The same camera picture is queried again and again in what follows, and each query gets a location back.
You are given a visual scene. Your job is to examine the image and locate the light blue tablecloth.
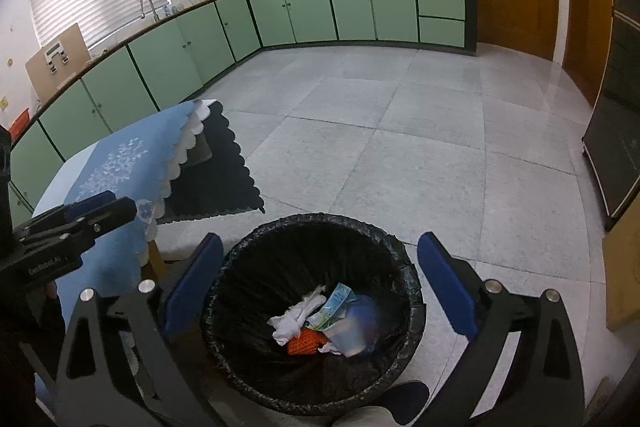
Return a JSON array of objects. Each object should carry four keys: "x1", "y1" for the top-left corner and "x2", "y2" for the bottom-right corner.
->
[{"x1": 32, "y1": 142, "x2": 96, "y2": 218}]

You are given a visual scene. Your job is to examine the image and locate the blue tree print table runner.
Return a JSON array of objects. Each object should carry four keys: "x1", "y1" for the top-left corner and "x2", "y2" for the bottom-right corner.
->
[{"x1": 60, "y1": 101, "x2": 201, "y2": 288}]

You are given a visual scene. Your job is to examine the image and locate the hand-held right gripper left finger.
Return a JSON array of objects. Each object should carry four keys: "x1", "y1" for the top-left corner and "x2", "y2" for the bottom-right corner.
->
[{"x1": 54, "y1": 233, "x2": 225, "y2": 427}]

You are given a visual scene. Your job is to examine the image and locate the wooden table leg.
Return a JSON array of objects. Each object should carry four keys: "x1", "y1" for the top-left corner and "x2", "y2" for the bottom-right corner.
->
[{"x1": 147, "y1": 237, "x2": 168, "y2": 280}]

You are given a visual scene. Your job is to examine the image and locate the orange basin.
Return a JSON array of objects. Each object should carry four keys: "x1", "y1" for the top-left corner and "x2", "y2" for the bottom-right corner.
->
[{"x1": 9, "y1": 108, "x2": 31, "y2": 140}]

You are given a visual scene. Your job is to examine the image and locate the flat cardboard box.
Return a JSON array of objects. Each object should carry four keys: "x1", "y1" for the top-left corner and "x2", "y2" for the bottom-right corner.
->
[{"x1": 25, "y1": 23, "x2": 91, "y2": 105}]

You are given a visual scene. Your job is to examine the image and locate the green lower cabinets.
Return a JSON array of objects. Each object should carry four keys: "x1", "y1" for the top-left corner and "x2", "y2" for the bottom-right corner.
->
[{"x1": 7, "y1": 0, "x2": 478, "y2": 228}]

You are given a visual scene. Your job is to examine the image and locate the white tissue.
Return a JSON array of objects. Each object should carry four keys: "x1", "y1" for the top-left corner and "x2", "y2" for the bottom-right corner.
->
[{"x1": 267, "y1": 284, "x2": 328, "y2": 343}]

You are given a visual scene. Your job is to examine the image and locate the green white packet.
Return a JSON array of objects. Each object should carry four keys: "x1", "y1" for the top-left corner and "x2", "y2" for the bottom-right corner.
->
[{"x1": 306, "y1": 282, "x2": 355, "y2": 330}]

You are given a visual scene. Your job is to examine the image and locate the large cardboard box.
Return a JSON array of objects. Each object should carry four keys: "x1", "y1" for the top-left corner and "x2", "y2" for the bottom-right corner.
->
[{"x1": 602, "y1": 197, "x2": 640, "y2": 333}]

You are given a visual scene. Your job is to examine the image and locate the black scalloped mat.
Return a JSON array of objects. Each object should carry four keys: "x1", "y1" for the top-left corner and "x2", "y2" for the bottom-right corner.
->
[{"x1": 160, "y1": 99, "x2": 266, "y2": 225}]

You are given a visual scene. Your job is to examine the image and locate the white scalloped mat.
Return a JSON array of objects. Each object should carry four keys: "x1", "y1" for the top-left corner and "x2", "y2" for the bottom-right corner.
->
[{"x1": 145, "y1": 99, "x2": 221, "y2": 268}]

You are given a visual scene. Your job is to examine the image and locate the dark blue slipper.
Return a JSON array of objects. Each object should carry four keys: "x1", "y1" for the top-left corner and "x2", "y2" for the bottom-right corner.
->
[{"x1": 385, "y1": 381, "x2": 431, "y2": 427}]

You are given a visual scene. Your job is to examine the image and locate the blue plastic bag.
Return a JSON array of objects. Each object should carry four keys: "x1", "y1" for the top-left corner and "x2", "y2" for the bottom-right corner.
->
[{"x1": 345, "y1": 294, "x2": 381, "y2": 353}]

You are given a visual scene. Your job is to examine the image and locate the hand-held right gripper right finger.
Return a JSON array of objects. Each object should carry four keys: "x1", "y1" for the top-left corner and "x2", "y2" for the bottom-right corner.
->
[{"x1": 417, "y1": 232, "x2": 586, "y2": 427}]

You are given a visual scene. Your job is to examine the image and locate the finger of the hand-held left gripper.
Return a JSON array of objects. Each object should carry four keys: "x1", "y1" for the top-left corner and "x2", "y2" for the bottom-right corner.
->
[
  {"x1": 12, "y1": 191, "x2": 117, "y2": 233},
  {"x1": 12, "y1": 197, "x2": 138, "y2": 258}
]

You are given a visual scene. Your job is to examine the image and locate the orange foam net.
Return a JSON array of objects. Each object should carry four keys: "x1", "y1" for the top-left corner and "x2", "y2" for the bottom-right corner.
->
[{"x1": 286, "y1": 328, "x2": 326, "y2": 355}]

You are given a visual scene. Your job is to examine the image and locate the black trash bin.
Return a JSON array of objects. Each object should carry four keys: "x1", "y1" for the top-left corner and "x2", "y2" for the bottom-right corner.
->
[{"x1": 200, "y1": 213, "x2": 427, "y2": 415}]

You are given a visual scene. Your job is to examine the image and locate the black cabinet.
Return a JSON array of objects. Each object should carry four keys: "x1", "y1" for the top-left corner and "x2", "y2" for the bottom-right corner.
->
[{"x1": 581, "y1": 7, "x2": 640, "y2": 233}]

